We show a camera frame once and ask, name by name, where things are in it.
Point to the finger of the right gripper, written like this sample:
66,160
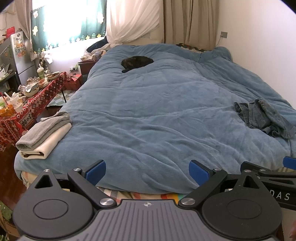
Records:
289,162

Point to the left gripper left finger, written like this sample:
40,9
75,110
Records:
84,183

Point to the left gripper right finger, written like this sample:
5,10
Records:
209,183

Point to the blue denim shorts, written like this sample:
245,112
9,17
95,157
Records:
260,115

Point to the cream folded garment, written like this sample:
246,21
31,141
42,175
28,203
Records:
43,150

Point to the grey folded sweater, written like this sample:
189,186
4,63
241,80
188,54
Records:
42,130

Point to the blue fleece blanket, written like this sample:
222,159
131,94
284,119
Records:
149,123

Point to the red patterned tablecloth table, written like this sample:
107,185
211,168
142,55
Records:
14,127

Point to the dark wooden nightstand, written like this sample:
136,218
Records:
85,67

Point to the drink cup with straw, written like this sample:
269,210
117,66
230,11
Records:
41,72

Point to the grey refrigerator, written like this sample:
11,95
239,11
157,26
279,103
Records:
15,52

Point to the black cat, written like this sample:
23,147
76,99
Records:
135,62

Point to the dark blue pillow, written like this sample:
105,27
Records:
97,45

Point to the green window valance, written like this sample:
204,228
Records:
60,22

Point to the beige drape curtain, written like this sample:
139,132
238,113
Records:
193,22

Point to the white sheer curtain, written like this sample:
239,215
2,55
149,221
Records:
134,23

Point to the wall power outlet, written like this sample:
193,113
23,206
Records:
224,35

